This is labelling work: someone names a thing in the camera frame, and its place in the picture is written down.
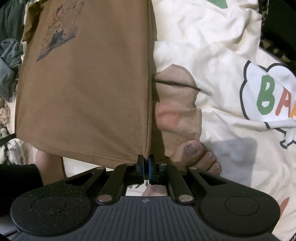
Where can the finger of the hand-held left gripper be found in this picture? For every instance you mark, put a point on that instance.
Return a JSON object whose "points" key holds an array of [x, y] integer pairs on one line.
{"points": [[8, 138]]}

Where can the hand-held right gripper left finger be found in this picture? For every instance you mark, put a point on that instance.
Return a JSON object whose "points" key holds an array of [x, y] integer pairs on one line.
{"points": [[140, 166]]}

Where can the dark green blanket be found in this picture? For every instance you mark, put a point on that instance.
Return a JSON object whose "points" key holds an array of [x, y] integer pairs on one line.
{"points": [[11, 20]]}

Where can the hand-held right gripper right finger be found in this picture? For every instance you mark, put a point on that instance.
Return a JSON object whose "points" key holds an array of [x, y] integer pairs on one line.
{"points": [[151, 168]]}

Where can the beige crumpled cloth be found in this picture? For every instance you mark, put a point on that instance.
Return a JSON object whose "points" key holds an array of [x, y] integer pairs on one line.
{"points": [[4, 115]]}

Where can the person's bare foot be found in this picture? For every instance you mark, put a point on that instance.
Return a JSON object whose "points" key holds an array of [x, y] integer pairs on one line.
{"points": [[192, 150]]}

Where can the black white spotted cloth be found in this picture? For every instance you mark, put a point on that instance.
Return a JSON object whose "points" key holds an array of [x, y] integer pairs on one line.
{"points": [[11, 150]]}

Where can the brown t-shirt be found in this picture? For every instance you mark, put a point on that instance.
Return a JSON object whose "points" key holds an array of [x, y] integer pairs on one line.
{"points": [[92, 81]]}

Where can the grey garment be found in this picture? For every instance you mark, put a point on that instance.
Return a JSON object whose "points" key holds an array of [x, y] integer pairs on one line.
{"points": [[9, 64]]}

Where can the person's black trouser leg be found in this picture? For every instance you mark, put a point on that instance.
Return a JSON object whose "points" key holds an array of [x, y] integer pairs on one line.
{"points": [[18, 190]]}

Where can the cream bear print blanket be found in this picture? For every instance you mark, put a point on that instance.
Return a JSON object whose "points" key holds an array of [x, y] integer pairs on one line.
{"points": [[219, 46]]}

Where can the person's bare leg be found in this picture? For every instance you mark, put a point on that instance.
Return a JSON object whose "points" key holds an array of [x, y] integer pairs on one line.
{"points": [[42, 164]]}

